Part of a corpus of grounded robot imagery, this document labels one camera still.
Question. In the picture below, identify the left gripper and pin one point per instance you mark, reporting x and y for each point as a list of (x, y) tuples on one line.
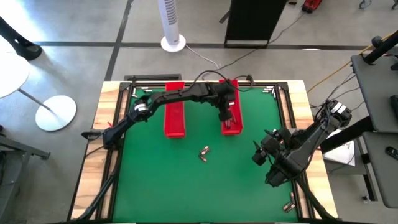
[(227, 110)]

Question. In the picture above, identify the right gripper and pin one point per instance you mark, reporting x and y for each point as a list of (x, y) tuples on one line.
[(276, 144)]

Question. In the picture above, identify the red plastic bin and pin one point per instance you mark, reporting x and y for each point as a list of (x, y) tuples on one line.
[(239, 124), (174, 109)]

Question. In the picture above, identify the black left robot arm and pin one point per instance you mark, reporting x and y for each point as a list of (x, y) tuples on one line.
[(174, 96)]

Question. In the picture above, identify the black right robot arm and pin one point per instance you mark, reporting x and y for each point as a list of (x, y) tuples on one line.
[(311, 140)]

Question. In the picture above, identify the green table mat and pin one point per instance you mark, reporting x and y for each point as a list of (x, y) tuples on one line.
[(186, 186)]

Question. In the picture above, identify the white paper box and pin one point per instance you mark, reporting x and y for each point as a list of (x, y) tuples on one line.
[(342, 154)]

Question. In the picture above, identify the black beam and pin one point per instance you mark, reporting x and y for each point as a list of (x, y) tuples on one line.
[(348, 134)]

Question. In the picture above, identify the black flat bar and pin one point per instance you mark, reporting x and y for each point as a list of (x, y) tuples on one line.
[(152, 77)]

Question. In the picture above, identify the black divider panel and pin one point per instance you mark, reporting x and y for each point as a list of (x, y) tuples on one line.
[(252, 18)]

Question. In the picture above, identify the white tower fan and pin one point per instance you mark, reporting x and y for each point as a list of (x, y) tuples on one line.
[(169, 18)]

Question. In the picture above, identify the grey desk top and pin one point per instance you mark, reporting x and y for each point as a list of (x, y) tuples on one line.
[(379, 93), (385, 180)]

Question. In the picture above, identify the black remote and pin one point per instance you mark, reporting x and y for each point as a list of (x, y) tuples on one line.
[(392, 153)]

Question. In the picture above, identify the black device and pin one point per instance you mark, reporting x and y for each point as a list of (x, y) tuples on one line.
[(395, 105)]

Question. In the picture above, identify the red tool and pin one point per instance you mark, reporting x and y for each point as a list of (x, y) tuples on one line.
[(311, 5)]

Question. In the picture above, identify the black stand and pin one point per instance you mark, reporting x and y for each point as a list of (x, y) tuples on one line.
[(382, 46)]

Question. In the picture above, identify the grey caster wheel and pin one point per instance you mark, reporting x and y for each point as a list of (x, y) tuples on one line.
[(364, 3)]

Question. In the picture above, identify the grey metal furniture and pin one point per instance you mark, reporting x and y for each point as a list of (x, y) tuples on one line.
[(21, 148)]

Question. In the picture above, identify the black mounting post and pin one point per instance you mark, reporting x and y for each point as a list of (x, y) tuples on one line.
[(250, 80)]

